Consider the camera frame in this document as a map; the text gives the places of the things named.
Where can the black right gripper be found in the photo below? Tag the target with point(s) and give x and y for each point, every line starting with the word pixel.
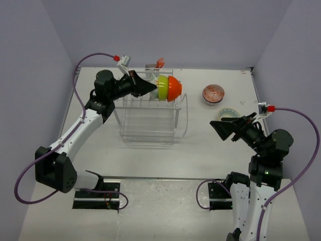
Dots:
pixel 225 128

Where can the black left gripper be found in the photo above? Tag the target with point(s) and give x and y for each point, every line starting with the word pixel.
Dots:
pixel 139 87

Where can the yellow rim patterned bowl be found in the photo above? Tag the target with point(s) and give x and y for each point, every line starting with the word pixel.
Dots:
pixel 228 113

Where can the red rim zigzag bowl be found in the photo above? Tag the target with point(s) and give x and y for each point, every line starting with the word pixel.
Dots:
pixel 213 94

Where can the white green orange patterned bowl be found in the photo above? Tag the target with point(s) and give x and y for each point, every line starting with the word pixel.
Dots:
pixel 153 95

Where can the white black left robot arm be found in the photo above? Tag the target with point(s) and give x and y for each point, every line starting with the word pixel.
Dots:
pixel 54 167

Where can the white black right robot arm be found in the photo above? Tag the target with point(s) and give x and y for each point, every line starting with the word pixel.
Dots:
pixel 253 194

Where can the lime green bowl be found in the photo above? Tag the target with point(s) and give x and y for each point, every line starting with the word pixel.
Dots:
pixel 163 87

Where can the orange clip on grey block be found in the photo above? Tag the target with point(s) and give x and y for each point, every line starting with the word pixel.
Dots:
pixel 159 64

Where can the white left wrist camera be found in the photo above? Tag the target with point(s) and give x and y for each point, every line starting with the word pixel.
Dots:
pixel 123 63

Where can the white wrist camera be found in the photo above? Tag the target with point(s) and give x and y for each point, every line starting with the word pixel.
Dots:
pixel 123 63
pixel 264 110

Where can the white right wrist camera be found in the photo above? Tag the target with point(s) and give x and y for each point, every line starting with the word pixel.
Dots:
pixel 264 110

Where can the white wire dish rack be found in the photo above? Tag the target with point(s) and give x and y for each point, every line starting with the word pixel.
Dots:
pixel 142 120

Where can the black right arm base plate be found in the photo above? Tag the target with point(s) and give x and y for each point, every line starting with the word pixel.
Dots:
pixel 219 197

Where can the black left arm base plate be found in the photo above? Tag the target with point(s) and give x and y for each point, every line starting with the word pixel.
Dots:
pixel 99 201

